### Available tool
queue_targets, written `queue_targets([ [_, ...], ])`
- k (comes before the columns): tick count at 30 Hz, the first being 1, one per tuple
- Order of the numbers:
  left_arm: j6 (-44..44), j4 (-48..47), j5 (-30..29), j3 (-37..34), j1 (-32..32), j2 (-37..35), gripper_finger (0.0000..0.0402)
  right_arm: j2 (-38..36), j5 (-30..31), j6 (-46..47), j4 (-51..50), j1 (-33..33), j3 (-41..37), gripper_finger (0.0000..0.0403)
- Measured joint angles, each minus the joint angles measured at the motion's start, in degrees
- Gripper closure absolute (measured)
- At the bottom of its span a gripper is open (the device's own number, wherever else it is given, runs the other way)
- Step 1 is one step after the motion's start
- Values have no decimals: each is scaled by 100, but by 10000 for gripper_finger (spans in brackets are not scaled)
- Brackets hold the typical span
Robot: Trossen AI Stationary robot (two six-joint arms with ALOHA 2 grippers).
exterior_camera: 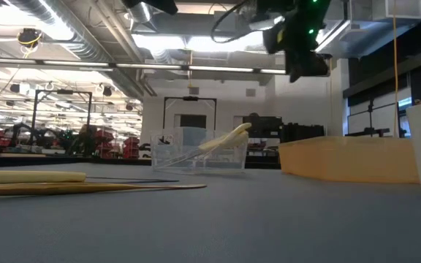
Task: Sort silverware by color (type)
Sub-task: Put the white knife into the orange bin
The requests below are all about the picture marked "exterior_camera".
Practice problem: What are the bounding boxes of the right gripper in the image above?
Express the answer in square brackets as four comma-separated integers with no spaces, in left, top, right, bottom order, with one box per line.
[262,12,332,84]

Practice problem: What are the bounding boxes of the orange plastic bin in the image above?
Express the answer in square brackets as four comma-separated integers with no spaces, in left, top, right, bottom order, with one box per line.
[278,135,420,185]

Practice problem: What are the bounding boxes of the ceiling light bar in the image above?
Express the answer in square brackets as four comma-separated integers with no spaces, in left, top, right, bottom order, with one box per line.
[0,56,288,74]

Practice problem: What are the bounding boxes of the black cases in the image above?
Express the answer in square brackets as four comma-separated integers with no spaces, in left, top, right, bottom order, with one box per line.
[279,123,325,144]

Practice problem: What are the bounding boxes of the black screen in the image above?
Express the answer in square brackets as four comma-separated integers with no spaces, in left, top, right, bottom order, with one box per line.
[242,115,283,139]

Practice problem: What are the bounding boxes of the red storage bins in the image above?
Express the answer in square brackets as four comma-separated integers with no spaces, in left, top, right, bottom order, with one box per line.
[89,129,141,159]

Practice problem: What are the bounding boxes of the clear plastic bin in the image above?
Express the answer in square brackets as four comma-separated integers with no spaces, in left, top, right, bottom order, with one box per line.
[150,127,250,175]

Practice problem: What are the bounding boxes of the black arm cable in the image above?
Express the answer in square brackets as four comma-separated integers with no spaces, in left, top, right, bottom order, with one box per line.
[210,0,266,44]

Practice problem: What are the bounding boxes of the black camera stand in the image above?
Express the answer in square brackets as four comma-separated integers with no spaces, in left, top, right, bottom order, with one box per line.
[345,97,392,138]

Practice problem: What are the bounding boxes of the silver ceiling duct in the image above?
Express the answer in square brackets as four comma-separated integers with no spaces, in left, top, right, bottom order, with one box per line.
[7,0,149,102]

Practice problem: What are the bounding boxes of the yellow hanging cord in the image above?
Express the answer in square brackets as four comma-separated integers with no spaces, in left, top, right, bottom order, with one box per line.
[392,0,398,138]

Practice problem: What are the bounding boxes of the black gantry frame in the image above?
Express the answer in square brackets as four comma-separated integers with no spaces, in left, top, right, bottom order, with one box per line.
[162,96,218,132]
[31,89,94,154]

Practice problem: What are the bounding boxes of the yellow cable reel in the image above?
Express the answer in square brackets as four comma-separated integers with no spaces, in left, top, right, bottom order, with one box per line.
[15,27,44,50]

